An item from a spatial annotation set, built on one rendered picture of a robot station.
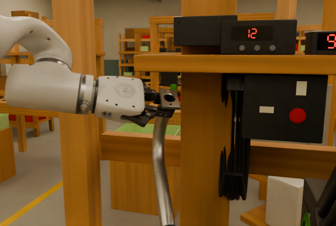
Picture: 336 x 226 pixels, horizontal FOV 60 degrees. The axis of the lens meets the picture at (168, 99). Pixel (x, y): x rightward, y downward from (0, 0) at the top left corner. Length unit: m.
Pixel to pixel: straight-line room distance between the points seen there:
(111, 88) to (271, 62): 0.34
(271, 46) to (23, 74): 0.50
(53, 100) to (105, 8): 11.28
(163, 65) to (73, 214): 0.60
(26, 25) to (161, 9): 10.50
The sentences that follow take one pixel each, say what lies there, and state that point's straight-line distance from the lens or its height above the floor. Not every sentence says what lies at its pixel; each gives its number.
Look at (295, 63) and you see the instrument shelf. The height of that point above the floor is 1.52.
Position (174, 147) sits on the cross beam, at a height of 1.25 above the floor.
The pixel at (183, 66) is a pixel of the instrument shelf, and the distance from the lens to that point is 0.66.
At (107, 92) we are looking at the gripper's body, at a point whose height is 1.46.
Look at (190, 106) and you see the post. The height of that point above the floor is 1.40.
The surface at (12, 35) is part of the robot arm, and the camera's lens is 0.54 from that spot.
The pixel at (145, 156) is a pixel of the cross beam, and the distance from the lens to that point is 0.97.
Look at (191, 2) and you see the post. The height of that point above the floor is 1.67.
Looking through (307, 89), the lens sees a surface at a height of 1.47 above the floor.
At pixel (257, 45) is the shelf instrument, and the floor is 1.56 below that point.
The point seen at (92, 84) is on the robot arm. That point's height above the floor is 1.48.
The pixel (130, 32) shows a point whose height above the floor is 2.28.
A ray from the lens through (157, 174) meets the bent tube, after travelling 0.67.
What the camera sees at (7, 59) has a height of 1.41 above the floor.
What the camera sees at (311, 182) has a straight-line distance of 0.80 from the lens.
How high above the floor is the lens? 1.55
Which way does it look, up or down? 9 degrees down
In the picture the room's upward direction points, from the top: straight up
